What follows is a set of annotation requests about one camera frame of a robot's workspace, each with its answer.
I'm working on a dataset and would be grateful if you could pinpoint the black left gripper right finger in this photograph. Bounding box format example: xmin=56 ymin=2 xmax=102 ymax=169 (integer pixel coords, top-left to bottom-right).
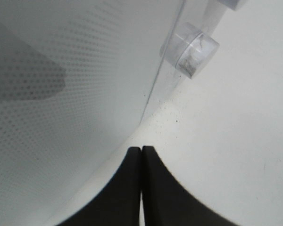
xmin=141 ymin=146 xmax=229 ymax=226

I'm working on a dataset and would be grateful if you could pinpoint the white microwave door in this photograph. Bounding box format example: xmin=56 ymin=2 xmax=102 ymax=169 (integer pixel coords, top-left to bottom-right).
xmin=0 ymin=0 xmax=184 ymax=226

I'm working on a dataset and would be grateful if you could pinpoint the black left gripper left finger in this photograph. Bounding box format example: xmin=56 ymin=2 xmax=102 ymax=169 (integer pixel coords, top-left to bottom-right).
xmin=61 ymin=147 xmax=142 ymax=226

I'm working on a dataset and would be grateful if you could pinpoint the clear microwave foot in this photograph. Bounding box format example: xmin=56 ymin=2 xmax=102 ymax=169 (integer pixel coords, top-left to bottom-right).
xmin=160 ymin=23 xmax=219 ymax=78

